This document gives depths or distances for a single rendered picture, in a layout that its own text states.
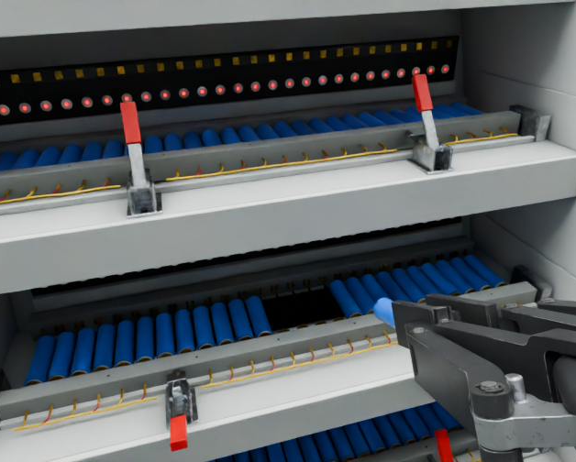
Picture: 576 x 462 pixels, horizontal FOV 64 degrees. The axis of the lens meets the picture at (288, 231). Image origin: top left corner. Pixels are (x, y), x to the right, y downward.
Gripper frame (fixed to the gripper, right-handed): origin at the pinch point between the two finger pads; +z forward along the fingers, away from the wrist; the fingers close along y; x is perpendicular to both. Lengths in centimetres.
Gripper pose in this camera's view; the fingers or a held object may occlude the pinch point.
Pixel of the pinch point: (443, 325)
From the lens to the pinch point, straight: 30.2
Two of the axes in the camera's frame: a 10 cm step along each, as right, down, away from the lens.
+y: -9.7, 1.6, -2.0
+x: 1.7, 9.9, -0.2
